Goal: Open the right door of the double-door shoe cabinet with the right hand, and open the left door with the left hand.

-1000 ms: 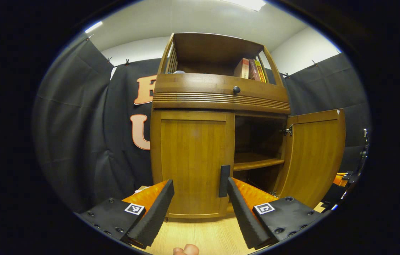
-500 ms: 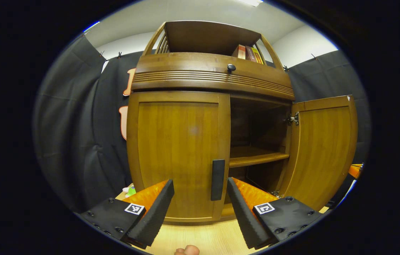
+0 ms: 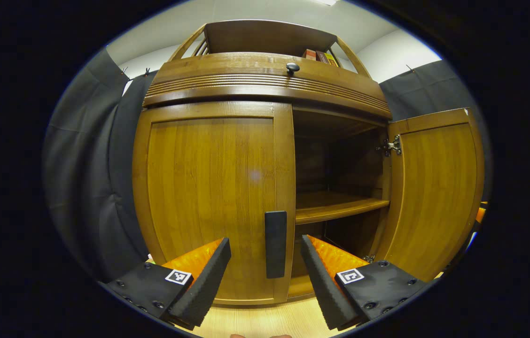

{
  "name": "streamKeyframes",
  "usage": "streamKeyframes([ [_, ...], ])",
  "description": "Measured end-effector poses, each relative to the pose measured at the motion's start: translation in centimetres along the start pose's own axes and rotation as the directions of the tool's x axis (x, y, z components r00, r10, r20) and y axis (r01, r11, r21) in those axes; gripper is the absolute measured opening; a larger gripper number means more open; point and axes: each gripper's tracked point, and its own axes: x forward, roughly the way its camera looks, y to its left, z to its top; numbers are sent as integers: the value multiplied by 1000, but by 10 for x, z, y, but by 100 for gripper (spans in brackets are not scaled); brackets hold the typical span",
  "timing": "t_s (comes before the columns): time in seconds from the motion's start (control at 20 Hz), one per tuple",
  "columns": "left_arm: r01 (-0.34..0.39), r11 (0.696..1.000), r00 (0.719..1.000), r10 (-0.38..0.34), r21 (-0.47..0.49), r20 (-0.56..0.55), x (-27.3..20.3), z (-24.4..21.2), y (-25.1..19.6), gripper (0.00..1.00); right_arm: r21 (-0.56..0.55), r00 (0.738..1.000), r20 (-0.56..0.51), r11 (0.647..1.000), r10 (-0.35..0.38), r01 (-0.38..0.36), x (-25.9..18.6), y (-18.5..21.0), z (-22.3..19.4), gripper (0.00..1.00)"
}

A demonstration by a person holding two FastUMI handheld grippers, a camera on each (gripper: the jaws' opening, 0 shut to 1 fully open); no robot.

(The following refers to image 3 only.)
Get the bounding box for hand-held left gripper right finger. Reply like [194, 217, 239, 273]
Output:
[300, 235, 432, 330]

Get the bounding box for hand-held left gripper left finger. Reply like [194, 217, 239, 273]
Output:
[101, 237, 232, 331]

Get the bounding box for wooden cabinet door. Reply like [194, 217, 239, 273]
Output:
[132, 101, 296, 306]
[373, 108, 485, 282]

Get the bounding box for wooden inner shelf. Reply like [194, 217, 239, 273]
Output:
[296, 190, 390, 225]

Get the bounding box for wooden cabinet drawer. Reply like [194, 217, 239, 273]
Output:
[143, 52, 392, 120]

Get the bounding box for black door handle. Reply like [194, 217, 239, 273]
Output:
[265, 211, 288, 279]

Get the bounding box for black backdrop cloth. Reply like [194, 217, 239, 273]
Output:
[42, 47, 493, 282]

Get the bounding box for wooden double-door shoe cabinet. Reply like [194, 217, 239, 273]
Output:
[132, 19, 393, 306]

